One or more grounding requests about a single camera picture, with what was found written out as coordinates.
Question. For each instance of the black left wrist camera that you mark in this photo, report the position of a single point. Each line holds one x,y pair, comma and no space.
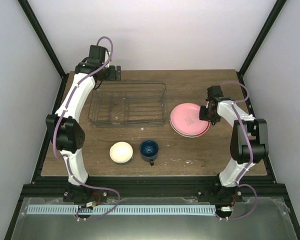
97,55

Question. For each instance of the pink plastic bear plate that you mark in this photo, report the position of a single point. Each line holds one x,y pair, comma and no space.
185,118

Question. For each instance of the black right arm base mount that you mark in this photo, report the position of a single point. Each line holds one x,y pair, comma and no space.
213,192

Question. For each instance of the dark blue mug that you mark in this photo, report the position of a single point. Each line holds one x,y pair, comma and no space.
149,150

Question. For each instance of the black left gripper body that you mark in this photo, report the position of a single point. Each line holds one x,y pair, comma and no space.
110,76

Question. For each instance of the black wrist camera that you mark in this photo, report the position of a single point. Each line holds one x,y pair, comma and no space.
97,55
214,91

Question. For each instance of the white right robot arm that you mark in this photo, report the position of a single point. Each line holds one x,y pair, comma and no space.
249,138

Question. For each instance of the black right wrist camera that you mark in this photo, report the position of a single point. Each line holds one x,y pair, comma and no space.
214,91

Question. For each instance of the grey wire dish rack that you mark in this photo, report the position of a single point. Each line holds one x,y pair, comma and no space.
128,104

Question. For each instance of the light blue slotted cable duct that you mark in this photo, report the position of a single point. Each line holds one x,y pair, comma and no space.
191,210

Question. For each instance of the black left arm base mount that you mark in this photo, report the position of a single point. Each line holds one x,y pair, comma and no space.
81,195

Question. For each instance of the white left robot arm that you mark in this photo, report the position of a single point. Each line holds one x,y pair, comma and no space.
65,133

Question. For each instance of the black aluminium enclosure frame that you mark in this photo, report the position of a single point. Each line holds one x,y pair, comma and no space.
146,186

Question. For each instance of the cream upturned bowl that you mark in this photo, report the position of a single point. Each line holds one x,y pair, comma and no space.
121,152

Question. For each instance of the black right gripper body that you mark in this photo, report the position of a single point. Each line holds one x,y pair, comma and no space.
208,116

